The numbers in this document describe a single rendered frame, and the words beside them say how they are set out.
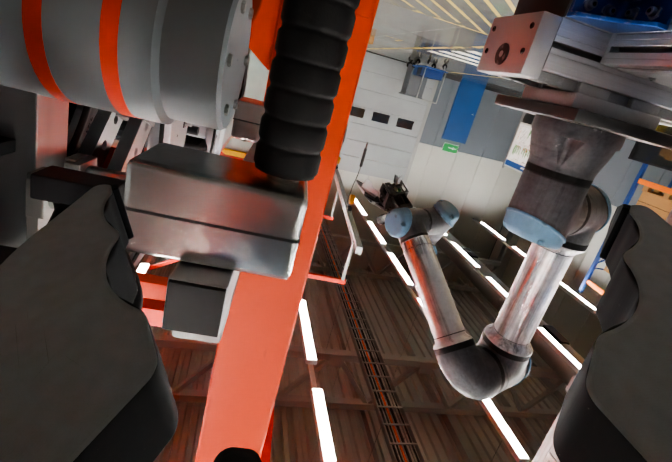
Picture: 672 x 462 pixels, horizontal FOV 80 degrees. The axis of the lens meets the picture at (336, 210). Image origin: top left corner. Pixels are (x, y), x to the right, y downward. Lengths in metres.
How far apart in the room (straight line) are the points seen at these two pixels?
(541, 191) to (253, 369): 0.72
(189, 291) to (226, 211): 0.04
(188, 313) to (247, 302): 0.69
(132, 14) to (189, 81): 0.06
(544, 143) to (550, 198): 0.10
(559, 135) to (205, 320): 0.68
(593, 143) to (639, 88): 0.11
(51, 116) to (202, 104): 0.15
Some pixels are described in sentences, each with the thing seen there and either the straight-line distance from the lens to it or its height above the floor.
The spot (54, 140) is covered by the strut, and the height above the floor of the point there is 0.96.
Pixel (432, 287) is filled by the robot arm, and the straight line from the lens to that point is 1.00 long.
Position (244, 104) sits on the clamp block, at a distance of 0.54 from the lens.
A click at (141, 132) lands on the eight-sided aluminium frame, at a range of 0.65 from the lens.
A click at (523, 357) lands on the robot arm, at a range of 1.08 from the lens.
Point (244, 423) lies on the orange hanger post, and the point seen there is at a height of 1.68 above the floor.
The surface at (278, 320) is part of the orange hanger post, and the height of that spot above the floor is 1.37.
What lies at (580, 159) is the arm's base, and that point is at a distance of 0.81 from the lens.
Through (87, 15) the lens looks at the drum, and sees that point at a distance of 0.35.
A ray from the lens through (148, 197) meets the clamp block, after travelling 0.22.
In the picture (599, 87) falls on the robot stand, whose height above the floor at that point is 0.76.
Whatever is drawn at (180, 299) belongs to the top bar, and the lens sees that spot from 0.22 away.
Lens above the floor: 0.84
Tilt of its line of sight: 18 degrees up
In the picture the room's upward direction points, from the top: 165 degrees counter-clockwise
